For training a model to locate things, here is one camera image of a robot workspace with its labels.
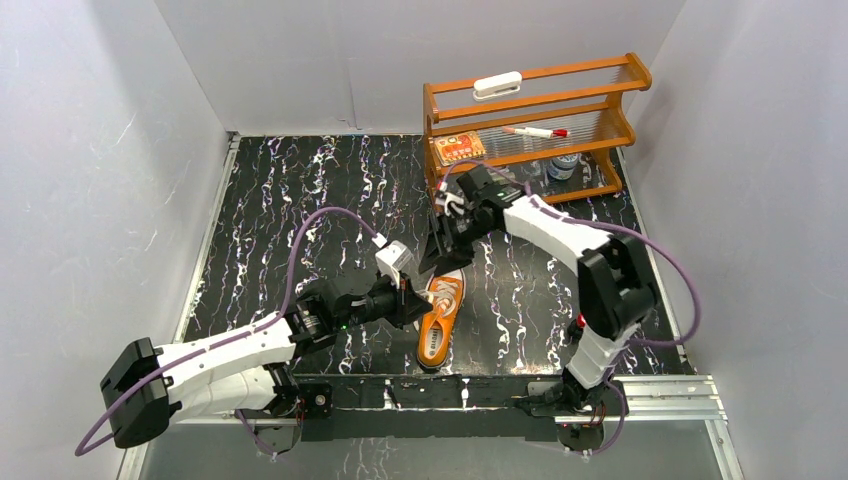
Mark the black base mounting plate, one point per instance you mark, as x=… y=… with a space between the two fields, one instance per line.
x=545 y=408

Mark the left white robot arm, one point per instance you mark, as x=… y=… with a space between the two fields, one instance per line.
x=149 y=388

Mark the red white marker pen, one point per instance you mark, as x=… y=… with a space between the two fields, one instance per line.
x=537 y=132

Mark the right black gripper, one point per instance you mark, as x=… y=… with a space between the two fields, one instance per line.
x=435 y=250

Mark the white shoelace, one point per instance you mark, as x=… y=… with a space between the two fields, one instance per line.
x=446 y=293

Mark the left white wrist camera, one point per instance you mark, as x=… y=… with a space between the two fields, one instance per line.
x=391 y=259

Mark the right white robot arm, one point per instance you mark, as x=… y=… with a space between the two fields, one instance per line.
x=615 y=284

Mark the orange wooden shelf rack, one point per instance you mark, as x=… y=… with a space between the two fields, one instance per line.
x=586 y=98

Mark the white stapler on top shelf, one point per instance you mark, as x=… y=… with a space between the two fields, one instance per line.
x=492 y=87

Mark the orange canvas sneaker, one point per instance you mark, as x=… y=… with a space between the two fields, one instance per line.
x=434 y=340

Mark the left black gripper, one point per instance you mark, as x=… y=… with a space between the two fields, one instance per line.
x=403 y=299

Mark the orange snack packet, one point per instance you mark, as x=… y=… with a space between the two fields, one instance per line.
x=464 y=145

